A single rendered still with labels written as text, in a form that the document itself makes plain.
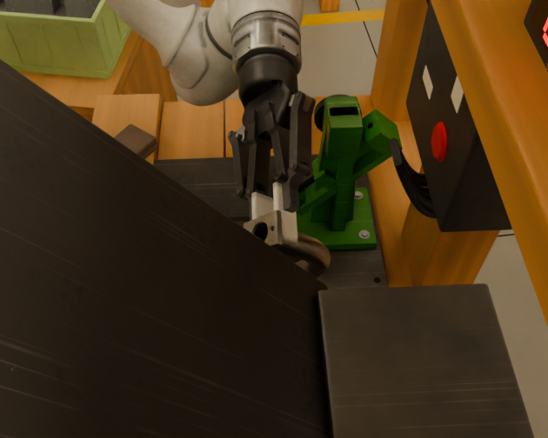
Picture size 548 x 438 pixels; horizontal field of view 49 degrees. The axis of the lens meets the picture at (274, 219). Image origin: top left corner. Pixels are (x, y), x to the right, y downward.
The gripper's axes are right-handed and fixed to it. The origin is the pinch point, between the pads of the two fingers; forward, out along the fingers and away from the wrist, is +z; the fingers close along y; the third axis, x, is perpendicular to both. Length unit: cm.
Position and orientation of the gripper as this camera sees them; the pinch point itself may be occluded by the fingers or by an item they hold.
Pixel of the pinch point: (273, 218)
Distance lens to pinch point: 68.6
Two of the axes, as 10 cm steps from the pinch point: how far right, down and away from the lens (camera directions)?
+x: 7.1, 2.3, 6.6
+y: 7.0, -2.9, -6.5
